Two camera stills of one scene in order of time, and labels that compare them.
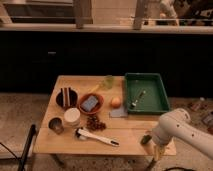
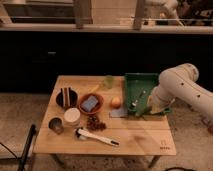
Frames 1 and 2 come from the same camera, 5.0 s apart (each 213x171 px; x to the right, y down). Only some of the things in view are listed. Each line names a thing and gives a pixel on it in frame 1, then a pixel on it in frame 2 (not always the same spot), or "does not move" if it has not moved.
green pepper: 145,139 to 143,111
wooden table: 86,115 does not move
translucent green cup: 108,81 does not move
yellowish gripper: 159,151 to 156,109
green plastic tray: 154,100 does not move
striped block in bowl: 65,94 does not move
